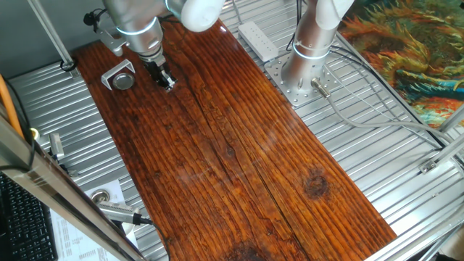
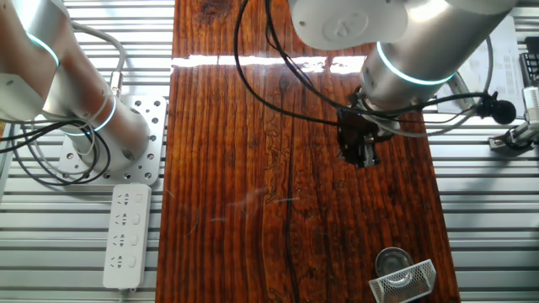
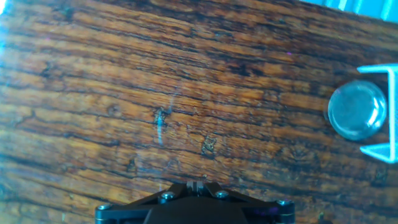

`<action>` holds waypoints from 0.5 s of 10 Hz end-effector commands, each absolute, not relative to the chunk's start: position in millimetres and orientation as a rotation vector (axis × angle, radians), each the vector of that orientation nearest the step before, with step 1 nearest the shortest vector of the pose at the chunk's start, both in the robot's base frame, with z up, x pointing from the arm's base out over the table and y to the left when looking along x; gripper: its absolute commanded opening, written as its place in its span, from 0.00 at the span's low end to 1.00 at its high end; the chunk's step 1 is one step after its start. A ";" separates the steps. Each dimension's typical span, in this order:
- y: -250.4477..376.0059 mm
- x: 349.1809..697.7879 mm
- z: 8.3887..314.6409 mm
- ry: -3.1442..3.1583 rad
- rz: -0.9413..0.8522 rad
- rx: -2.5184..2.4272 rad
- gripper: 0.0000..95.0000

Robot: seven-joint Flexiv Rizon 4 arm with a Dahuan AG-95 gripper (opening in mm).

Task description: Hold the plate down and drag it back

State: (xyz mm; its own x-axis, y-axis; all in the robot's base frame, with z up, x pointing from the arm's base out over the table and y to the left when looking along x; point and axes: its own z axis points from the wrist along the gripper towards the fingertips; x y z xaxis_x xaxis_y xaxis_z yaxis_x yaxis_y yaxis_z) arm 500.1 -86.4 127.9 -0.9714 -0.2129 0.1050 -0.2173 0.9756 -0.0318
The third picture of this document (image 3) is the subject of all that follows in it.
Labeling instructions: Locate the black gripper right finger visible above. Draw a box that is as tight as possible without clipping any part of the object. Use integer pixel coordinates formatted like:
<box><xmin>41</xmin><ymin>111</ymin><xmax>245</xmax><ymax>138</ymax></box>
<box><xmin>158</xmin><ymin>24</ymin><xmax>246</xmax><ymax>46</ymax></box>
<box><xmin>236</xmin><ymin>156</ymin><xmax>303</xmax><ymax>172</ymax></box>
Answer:
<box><xmin>196</xmin><ymin>182</ymin><xmax>296</xmax><ymax>224</ymax></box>

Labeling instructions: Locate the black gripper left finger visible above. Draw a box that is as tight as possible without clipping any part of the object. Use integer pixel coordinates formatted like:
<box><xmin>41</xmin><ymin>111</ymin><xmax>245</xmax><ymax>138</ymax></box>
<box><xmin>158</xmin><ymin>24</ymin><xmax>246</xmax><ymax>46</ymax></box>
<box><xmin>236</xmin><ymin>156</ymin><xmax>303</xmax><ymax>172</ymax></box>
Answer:
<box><xmin>95</xmin><ymin>182</ymin><xmax>196</xmax><ymax>224</ymax></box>

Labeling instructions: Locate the small round steel plate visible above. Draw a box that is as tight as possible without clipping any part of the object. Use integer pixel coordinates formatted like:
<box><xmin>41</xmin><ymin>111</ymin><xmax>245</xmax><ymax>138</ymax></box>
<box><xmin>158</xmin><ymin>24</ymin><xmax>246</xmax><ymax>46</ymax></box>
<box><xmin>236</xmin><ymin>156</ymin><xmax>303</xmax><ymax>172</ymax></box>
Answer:
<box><xmin>326</xmin><ymin>80</ymin><xmax>388</xmax><ymax>141</ymax></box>

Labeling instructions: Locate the brown wooden board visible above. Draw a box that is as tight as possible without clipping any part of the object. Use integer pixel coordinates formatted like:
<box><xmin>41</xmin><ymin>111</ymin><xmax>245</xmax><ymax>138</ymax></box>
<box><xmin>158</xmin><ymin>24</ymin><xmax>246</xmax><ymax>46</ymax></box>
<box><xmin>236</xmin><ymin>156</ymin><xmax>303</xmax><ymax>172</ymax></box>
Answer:
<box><xmin>0</xmin><ymin>0</ymin><xmax>398</xmax><ymax>224</ymax></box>

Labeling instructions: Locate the white mesh basket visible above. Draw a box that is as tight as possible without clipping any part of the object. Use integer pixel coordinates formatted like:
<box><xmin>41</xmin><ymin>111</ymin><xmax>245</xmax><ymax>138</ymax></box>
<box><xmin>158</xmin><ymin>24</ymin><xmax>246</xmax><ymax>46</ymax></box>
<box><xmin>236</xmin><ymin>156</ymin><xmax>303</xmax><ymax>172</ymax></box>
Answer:
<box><xmin>356</xmin><ymin>63</ymin><xmax>398</xmax><ymax>164</ymax></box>

